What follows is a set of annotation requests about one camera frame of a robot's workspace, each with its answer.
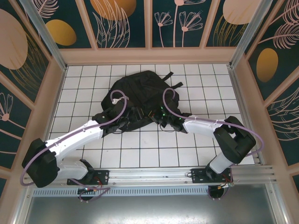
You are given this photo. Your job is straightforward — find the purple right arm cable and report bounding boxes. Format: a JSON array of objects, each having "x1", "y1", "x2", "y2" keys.
[{"x1": 162, "y1": 88, "x2": 264, "y2": 202}]

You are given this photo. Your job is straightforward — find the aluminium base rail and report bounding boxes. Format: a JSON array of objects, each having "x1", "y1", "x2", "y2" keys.
[{"x1": 22, "y1": 164, "x2": 278, "y2": 187}]

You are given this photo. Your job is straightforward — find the aluminium frame post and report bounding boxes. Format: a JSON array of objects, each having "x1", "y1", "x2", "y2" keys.
[
  {"x1": 229, "y1": 0, "x2": 274, "y2": 69},
  {"x1": 20, "y1": 0, "x2": 68, "y2": 72}
]

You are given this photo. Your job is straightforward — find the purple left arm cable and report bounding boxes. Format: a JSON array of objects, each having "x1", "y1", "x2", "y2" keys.
[{"x1": 20, "y1": 90, "x2": 128, "y2": 203}]

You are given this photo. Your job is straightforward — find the black fabric backpack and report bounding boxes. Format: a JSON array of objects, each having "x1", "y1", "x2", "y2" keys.
[{"x1": 100, "y1": 70, "x2": 184, "y2": 131}]

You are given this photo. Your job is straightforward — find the small green circuit board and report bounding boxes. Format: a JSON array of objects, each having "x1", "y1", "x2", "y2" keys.
[{"x1": 78, "y1": 187, "x2": 99, "y2": 195}]

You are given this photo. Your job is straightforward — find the aluminium side rail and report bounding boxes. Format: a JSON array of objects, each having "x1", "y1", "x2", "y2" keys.
[{"x1": 228, "y1": 65, "x2": 262, "y2": 165}]

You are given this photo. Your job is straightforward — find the slotted grey cable duct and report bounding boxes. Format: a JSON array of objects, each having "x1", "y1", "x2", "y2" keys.
[{"x1": 32, "y1": 188, "x2": 212, "y2": 197}]

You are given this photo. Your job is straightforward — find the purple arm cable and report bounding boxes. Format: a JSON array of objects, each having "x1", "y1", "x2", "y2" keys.
[
  {"x1": 162, "y1": 88, "x2": 264, "y2": 202},
  {"x1": 20, "y1": 90, "x2": 128, "y2": 203}
]

